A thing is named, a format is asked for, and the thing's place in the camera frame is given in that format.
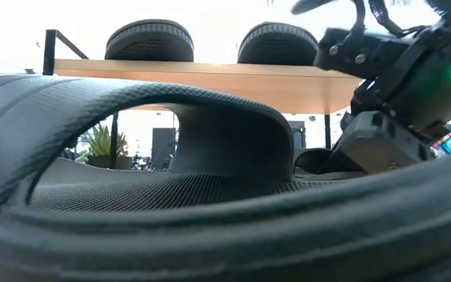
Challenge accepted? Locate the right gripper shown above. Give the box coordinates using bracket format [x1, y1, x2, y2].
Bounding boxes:
[319, 110, 432, 174]

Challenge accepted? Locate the black cabinet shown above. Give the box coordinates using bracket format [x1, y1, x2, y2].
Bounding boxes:
[287, 120, 307, 149]

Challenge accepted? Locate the black panel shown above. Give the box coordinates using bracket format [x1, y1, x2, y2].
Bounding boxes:
[151, 128, 178, 170]

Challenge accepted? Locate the green potted plant black pot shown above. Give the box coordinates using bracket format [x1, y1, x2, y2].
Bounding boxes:
[74, 123, 133, 170]

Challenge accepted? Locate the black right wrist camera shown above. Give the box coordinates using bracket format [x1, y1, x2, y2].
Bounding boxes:
[313, 27, 420, 81]

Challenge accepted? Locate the wooden shelf black metal frame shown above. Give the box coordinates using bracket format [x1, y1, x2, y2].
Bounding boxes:
[42, 29, 363, 170]

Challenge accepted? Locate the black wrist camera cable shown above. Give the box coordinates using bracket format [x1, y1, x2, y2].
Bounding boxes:
[290, 0, 430, 45]

